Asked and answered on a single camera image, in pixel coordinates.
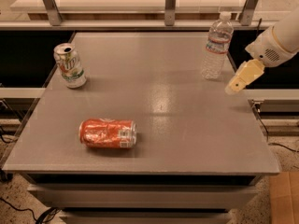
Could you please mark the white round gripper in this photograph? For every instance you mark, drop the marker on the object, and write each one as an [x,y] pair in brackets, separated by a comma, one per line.
[263,50]

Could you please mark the clear plastic water bottle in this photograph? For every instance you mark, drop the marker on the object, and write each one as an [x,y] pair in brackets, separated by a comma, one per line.
[218,42]

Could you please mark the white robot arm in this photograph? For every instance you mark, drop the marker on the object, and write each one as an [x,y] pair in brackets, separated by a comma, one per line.
[287,32]

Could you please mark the red coke can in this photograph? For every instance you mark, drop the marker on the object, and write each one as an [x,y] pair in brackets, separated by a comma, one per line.
[107,133]

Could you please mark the white green 7up can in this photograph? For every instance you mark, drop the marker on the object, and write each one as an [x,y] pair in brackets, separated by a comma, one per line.
[68,61]

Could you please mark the grey drawer cabinet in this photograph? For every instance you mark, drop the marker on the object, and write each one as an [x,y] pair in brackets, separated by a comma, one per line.
[135,196]

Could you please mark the right metal frame post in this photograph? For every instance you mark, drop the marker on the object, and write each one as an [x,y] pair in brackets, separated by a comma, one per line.
[247,13]

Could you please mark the metal frame post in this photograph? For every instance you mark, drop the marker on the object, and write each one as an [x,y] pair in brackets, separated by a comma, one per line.
[247,13]
[169,12]
[53,13]

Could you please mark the middle metal frame post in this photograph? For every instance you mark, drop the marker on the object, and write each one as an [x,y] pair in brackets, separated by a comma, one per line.
[169,12]

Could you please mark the left metal frame post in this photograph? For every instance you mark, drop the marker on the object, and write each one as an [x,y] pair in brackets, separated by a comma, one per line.
[53,13]

